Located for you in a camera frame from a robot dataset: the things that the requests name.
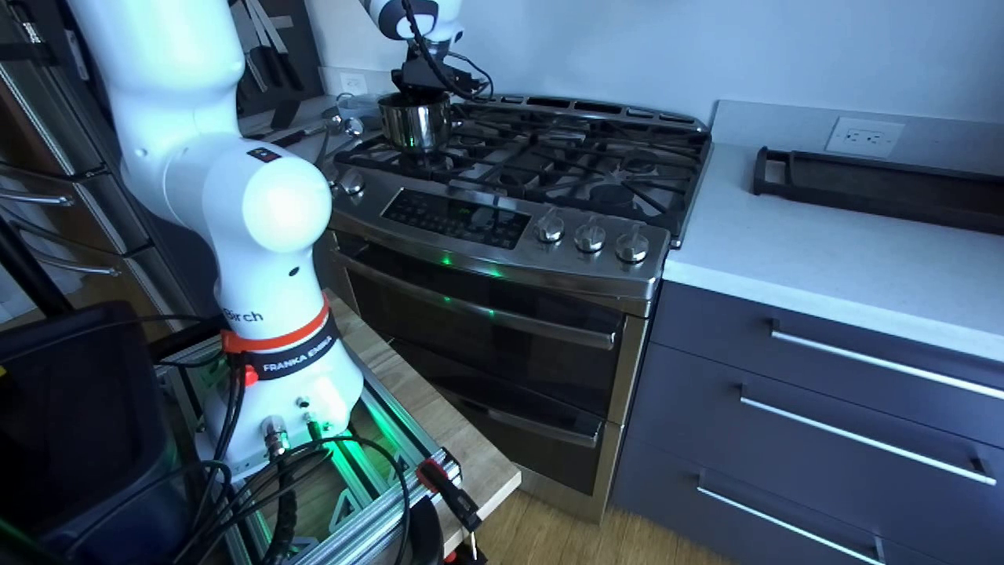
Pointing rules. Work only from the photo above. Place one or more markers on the black tray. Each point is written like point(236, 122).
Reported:
point(887, 190)

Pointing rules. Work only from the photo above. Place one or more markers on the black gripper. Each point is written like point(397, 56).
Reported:
point(419, 74)

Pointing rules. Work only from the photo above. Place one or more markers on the stainless gas range stove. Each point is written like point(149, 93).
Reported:
point(489, 302)

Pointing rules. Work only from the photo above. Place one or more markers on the black bin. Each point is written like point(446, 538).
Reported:
point(72, 440)

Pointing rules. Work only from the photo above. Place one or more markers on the wooden robot platform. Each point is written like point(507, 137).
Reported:
point(440, 419)

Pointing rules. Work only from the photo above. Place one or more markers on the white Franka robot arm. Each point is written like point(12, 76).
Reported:
point(189, 106)

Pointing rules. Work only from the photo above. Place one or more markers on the white double wall outlet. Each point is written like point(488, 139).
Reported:
point(864, 137)

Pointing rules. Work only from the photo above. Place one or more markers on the dark metal shelf rack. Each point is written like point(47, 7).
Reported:
point(51, 200)

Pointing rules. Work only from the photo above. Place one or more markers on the aluminium base frame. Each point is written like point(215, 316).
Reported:
point(354, 523)

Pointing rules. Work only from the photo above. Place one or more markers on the stainless steel pot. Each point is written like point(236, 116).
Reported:
point(413, 126)

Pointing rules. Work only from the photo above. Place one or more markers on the silver stove knob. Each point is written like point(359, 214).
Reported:
point(354, 190)
point(632, 246)
point(549, 231)
point(589, 239)

